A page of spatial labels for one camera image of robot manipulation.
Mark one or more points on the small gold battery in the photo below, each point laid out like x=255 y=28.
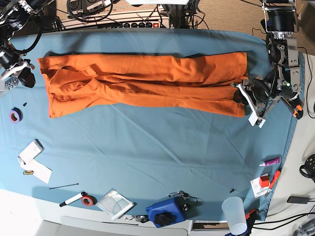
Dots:
x=28 y=172

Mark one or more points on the blue table cloth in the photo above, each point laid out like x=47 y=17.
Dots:
x=143 y=153

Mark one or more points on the orange black utility knife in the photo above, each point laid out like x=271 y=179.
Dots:
x=294 y=106

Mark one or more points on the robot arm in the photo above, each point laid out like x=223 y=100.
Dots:
x=13 y=18
x=283 y=82

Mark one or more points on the white paper leaflet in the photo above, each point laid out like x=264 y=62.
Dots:
x=257 y=190

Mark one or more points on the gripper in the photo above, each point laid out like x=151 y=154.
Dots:
x=26 y=76
x=258 y=97

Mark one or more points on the red screwdriver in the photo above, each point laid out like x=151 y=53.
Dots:
x=274 y=180

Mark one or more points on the white phone box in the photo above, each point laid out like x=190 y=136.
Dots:
x=31 y=151

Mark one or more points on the black zip tie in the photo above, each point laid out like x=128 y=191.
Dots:
x=63 y=186

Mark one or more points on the white power strip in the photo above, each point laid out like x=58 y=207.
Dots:
x=129 y=19

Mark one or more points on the purple tape roll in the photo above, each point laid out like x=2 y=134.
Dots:
x=16 y=115

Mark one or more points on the red tape roll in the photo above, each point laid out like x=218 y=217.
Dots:
x=88 y=200

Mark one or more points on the white paper card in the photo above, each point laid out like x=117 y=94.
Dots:
x=40 y=171

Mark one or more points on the orange t-shirt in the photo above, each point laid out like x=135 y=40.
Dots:
x=76 y=82

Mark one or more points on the rolled printed paper sheet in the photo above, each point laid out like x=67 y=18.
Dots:
x=114 y=204

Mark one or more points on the blue plastic box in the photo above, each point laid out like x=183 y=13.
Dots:
x=167 y=212

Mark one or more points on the silver carabiner keys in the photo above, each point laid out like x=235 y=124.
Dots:
x=138 y=218

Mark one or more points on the white marker pen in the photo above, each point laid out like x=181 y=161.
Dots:
x=73 y=199

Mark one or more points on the black power adapter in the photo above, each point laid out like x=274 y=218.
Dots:
x=298 y=200

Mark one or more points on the purple glue tube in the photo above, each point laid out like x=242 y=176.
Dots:
x=271 y=162

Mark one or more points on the translucent plastic cup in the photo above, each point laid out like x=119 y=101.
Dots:
x=234 y=213

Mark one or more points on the black round dotted object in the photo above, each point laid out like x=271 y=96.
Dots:
x=308 y=169

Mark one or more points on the grey remote control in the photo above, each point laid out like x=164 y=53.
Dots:
x=9 y=85

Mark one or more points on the small red cube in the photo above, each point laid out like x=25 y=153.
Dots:
x=264 y=181

